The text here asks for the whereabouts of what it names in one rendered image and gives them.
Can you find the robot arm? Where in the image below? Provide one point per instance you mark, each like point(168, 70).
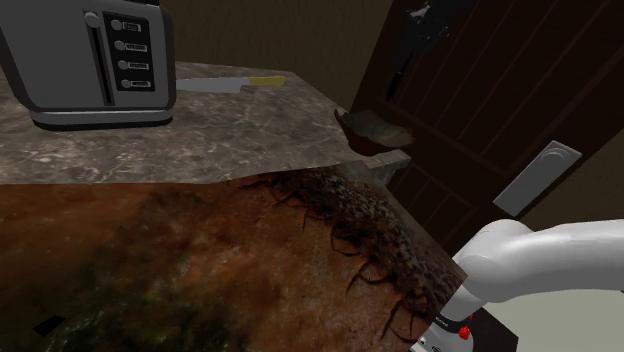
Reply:
point(536, 258)

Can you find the brown patterned robot stand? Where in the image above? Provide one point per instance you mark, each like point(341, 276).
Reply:
point(195, 263)

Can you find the grey toaster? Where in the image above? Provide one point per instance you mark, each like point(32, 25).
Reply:
point(58, 58)

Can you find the brown bowl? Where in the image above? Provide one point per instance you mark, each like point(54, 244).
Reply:
point(375, 134)

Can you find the dark brown door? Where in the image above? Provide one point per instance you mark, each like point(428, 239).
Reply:
point(512, 97)

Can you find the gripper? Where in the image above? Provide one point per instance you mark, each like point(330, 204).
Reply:
point(429, 29)

